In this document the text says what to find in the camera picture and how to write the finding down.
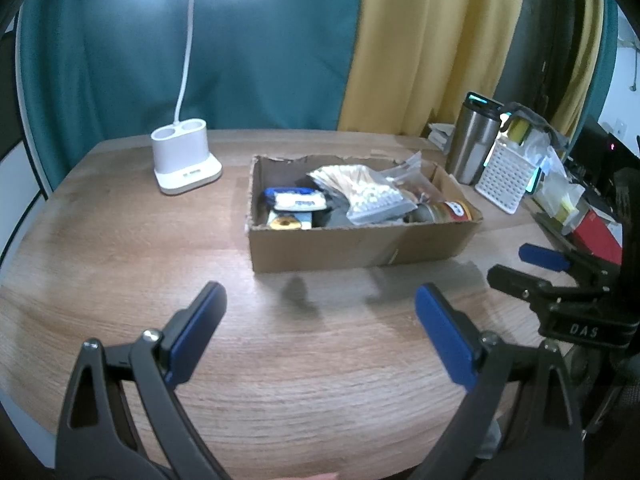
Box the cardboard box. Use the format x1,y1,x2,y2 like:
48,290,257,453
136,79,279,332
245,152,485,275

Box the yellow curtain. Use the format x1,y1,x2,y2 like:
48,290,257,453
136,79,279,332
337,0,606,138

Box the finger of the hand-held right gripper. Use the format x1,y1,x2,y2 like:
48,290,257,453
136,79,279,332
487,265,583,307
519,243,622,287

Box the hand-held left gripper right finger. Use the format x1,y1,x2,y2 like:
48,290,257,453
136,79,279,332
412,282,586,480

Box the teal curtain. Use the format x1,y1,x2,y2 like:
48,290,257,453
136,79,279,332
15,0,368,196

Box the small white carton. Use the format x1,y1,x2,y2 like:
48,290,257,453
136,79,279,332
427,122,456,153

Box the black electronic device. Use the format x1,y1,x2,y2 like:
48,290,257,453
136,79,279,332
575,117,640,201

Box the yellow sticky notes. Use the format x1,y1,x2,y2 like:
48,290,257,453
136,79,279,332
550,195,576,223

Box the white plastic basket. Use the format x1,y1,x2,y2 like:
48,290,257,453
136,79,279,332
474,137,538,215

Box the crumpled clear plastic bag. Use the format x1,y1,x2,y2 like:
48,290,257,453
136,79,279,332
520,130,586,221

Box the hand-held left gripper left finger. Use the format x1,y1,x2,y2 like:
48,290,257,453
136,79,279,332
55,281,228,480

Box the clear snack bag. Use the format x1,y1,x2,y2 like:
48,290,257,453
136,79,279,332
380,152,446,206

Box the stainless steel tumbler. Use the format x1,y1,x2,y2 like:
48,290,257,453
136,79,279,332
445,91,503,186

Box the small yellow packet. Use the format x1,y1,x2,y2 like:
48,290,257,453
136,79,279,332
267,210,313,231

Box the blue tissue pack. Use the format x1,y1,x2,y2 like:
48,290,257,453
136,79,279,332
263,187,328,212

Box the brown jar with red label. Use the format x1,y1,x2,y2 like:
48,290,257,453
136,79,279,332
404,199,475,224

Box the white desk lamp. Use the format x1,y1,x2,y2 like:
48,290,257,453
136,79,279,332
131,0,273,197

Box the red box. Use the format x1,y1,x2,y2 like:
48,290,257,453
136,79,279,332
572,210,623,266

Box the yellow sponge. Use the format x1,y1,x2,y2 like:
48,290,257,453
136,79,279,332
505,117,531,143

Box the bag of cotton swabs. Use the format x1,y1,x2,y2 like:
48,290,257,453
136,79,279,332
306,165,418,226

